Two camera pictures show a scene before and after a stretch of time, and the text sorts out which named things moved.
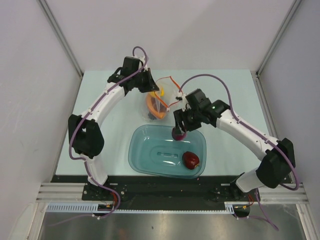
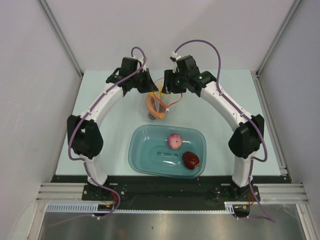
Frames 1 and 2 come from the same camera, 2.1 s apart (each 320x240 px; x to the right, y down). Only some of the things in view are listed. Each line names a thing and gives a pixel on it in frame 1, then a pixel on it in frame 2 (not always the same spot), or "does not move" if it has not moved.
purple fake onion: (178, 137) → (174, 141)
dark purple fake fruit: (190, 160) does not move
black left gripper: (149, 86) does not move
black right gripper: (178, 115) → (169, 76)
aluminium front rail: (74, 192) does not move
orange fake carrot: (159, 114) does not move
